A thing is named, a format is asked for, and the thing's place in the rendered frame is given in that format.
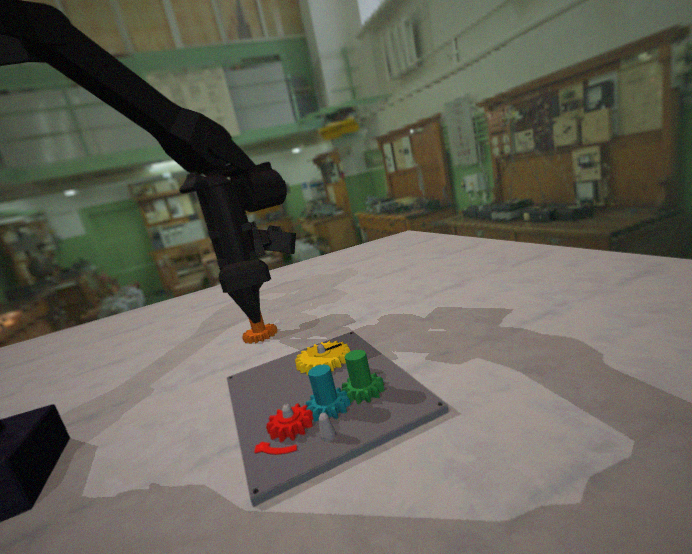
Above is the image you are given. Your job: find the red curved arrow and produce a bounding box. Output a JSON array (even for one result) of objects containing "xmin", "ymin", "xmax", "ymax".
[{"xmin": 255, "ymin": 442, "xmax": 297, "ymax": 455}]

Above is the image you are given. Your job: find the red gear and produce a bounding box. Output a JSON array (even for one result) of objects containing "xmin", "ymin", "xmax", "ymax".
[{"xmin": 266, "ymin": 403, "xmax": 313, "ymax": 443}]

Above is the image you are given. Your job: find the teal gear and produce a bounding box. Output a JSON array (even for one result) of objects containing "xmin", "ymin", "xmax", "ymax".
[{"xmin": 305, "ymin": 364, "xmax": 351, "ymax": 421}]

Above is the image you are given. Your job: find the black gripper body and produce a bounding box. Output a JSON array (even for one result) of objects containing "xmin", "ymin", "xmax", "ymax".
[{"xmin": 207, "ymin": 215, "xmax": 271, "ymax": 293}]

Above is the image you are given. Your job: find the orange gear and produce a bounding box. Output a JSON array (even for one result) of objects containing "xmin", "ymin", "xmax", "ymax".
[{"xmin": 242, "ymin": 311, "xmax": 278, "ymax": 344}]

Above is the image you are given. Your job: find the green gear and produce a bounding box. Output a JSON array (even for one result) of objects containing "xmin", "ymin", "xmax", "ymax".
[{"xmin": 342, "ymin": 350, "xmax": 385, "ymax": 404}]

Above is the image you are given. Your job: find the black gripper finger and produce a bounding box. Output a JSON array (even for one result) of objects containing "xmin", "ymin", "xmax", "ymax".
[{"xmin": 228, "ymin": 282, "xmax": 264, "ymax": 324}]

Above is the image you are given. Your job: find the yellow gear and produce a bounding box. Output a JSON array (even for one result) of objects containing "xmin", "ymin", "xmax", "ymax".
[{"xmin": 295, "ymin": 341, "xmax": 350, "ymax": 375}]

